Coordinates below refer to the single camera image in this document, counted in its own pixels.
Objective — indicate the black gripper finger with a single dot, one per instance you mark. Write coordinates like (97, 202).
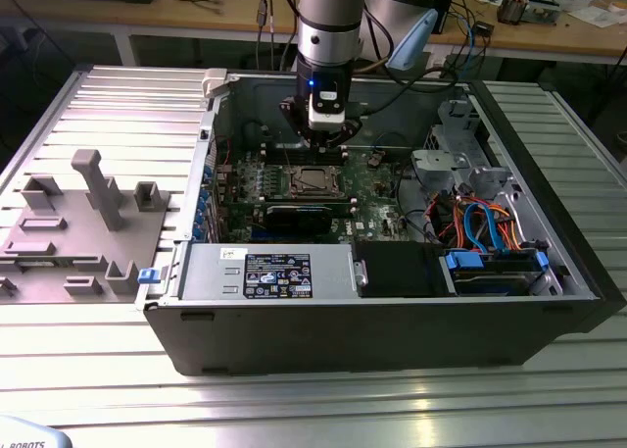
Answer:
(296, 117)
(348, 132)

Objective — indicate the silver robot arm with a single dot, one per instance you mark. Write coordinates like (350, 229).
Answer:
(328, 7)

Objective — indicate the CPU socket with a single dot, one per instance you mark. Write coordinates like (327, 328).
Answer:
(295, 192)

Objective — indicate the round coin battery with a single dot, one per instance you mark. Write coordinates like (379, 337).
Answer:
(374, 161)

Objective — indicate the green motherboard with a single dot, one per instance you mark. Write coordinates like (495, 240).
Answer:
(366, 199)

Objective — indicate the pale grey case latch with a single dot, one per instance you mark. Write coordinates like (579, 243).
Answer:
(214, 83)

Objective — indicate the grey metal drive cage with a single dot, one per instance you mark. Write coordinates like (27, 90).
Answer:
(436, 166)

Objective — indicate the black graphics card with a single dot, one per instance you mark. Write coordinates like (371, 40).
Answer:
(299, 221)

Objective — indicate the white label box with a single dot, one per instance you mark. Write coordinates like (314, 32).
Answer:
(435, 66)

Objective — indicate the black desktop box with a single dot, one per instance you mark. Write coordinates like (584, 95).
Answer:
(447, 7)

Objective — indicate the black plastic shroud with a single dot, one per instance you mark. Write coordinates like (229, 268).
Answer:
(392, 271)

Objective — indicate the small black adapter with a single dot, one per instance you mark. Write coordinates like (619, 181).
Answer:
(483, 29)

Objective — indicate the grey power supply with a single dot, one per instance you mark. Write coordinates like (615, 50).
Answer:
(206, 271)

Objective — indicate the metal heatsink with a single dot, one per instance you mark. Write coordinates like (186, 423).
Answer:
(512, 9)

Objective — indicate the hard disk in blue carrier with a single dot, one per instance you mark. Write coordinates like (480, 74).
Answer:
(490, 281)

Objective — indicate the black PC case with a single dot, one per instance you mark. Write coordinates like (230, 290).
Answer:
(343, 340)

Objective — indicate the wooden workbench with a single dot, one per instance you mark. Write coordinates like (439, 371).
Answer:
(539, 38)

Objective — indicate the blue plastic latch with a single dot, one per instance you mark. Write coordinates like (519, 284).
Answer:
(149, 275)

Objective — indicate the grey open electronics device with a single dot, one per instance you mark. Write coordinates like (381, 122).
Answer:
(544, 12)

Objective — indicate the grey parts rack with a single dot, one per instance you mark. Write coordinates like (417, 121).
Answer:
(73, 242)

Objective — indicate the white paper sheet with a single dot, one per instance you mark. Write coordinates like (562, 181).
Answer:
(595, 16)

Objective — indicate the green RAM stick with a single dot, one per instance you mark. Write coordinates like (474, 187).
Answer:
(34, 263)

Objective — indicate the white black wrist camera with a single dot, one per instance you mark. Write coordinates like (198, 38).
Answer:
(325, 119)

